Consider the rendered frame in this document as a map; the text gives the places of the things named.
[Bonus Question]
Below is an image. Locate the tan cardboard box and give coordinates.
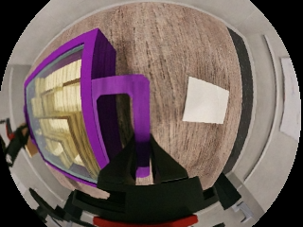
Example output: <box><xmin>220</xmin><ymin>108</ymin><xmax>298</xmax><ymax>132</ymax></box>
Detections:
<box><xmin>19</xmin><ymin>122</ymin><xmax>39</xmax><ymax>157</ymax></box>

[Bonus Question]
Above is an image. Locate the purple maze board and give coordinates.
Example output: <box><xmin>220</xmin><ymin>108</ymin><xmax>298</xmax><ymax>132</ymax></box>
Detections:
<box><xmin>23</xmin><ymin>28</ymin><xmax>150</xmax><ymax>187</ymax></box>

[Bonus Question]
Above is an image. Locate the white rectangular card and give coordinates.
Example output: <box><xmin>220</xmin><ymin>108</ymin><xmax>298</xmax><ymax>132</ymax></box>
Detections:
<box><xmin>182</xmin><ymin>77</ymin><xmax>229</xmax><ymax>124</ymax></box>

